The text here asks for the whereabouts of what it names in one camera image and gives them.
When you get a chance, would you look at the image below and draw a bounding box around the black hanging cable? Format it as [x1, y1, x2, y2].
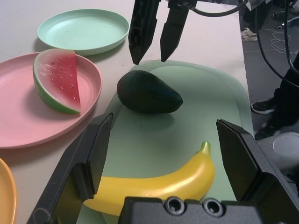
[254, 0, 299, 91]
[284, 0, 299, 74]

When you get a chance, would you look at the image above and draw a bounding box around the yellow plastic plate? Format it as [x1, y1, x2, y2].
[0, 157, 17, 224]

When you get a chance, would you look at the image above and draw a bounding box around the dark green toy avocado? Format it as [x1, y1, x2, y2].
[116, 70, 184, 115]

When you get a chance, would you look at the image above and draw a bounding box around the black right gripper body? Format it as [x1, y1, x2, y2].
[163, 0, 199, 10]

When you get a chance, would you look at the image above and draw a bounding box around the white cable coil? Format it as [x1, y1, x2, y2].
[270, 29, 295, 55]

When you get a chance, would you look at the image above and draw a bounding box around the person black trouser leg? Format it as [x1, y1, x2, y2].
[272, 51, 299, 133]

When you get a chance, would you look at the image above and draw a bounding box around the pink plastic plate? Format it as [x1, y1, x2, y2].
[0, 51, 103, 149]

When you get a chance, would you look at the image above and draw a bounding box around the green plastic tray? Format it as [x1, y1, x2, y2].
[77, 60, 255, 224]

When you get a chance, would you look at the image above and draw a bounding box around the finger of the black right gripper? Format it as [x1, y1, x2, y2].
[160, 6, 190, 63]
[128, 0, 162, 65]

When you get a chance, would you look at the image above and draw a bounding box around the black sneaker white sole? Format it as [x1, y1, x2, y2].
[250, 98, 277, 114]

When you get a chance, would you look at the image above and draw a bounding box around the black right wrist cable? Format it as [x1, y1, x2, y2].
[193, 0, 245, 18]

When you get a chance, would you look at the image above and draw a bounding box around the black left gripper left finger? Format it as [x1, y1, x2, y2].
[27, 112, 114, 224]

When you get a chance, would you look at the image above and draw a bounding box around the toy watermelon slice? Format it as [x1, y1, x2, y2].
[32, 48, 82, 115]

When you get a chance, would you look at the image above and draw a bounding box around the dark sneaker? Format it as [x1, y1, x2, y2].
[254, 116, 285, 141]

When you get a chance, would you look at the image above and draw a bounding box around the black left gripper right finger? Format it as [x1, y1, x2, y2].
[216, 119, 299, 224]

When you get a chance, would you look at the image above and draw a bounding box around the mint green plastic plate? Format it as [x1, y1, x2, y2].
[37, 8, 130, 56]

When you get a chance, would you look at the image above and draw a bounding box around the yellow toy banana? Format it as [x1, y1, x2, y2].
[83, 141, 215, 217]

